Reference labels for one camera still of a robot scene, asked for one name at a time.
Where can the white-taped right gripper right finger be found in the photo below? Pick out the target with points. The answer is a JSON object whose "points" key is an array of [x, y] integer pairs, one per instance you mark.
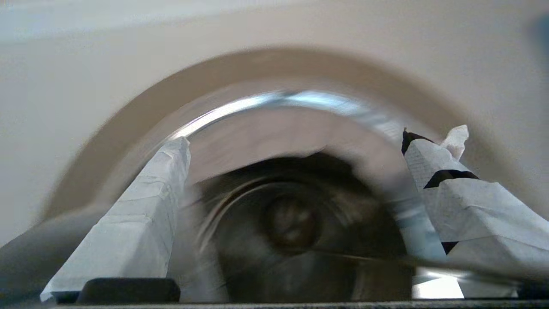
{"points": [[484, 214]]}

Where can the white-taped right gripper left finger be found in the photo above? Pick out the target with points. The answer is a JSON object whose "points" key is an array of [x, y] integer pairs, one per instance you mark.
{"points": [[133, 227]]}

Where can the shiny metal pot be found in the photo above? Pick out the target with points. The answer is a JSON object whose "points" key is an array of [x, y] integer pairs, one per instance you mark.
{"points": [[274, 133]]}

